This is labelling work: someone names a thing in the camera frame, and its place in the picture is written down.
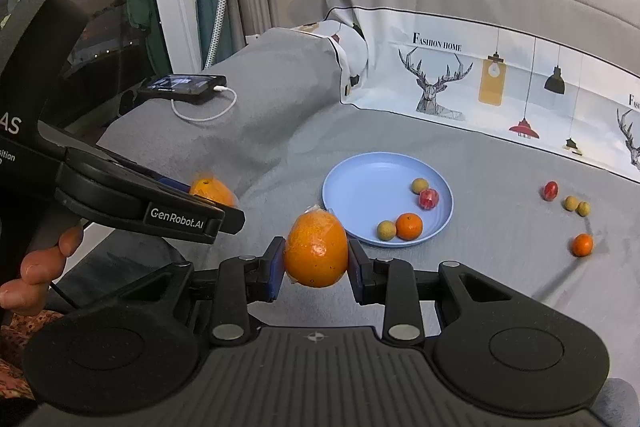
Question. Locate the blue round plate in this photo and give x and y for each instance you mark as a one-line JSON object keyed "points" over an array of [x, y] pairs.
{"points": [[366, 189]]}

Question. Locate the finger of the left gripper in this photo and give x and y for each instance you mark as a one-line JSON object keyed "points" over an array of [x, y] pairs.
{"points": [[177, 185]]}

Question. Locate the grey deer print sofa cover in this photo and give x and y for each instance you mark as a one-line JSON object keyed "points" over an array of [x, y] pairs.
{"points": [[289, 128]]}

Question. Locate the green longan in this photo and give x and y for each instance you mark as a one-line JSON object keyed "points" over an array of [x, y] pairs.
{"points": [[571, 203], [386, 230], [418, 185], [583, 209]]}

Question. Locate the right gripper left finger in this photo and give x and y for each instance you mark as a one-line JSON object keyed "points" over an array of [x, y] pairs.
{"points": [[243, 280]]}

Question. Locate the orange mandarin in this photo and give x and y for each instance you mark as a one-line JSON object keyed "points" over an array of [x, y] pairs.
{"points": [[409, 226], [582, 245]]}

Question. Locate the person left hand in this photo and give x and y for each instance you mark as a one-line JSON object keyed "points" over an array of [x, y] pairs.
{"points": [[28, 294]]}

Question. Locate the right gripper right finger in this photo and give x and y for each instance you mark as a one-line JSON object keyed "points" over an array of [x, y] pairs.
{"points": [[391, 283]]}

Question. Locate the green longan front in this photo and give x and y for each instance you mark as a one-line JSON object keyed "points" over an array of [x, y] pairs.
{"points": [[386, 230]]}

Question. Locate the orange fruit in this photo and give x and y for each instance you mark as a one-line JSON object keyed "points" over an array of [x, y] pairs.
{"points": [[213, 189], [316, 250]]}

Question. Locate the red fruit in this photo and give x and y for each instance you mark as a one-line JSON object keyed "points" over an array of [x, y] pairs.
{"points": [[428, 199], [550, 191]]}

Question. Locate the black smartphone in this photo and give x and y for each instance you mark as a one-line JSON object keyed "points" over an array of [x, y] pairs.
{"points": [[195, 89]]}

